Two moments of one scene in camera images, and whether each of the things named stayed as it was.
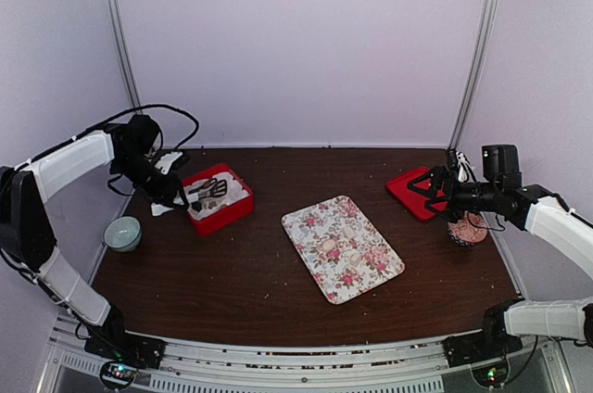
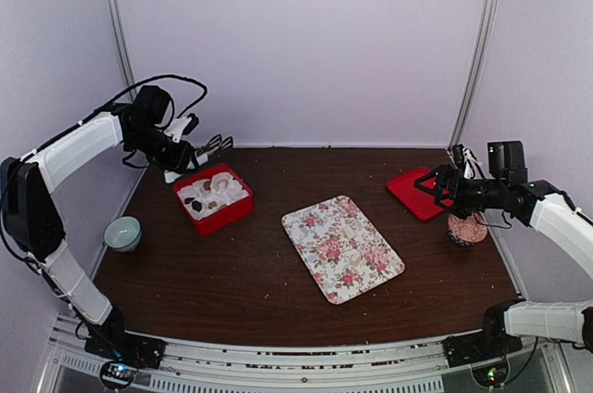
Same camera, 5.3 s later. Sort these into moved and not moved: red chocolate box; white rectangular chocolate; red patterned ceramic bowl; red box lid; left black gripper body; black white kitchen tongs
Moved: left black gripper body; black white kitchen tongs
Not moved: red chocolate box; white rectangular chocolate; red patterned ceramic bowl; red box lid
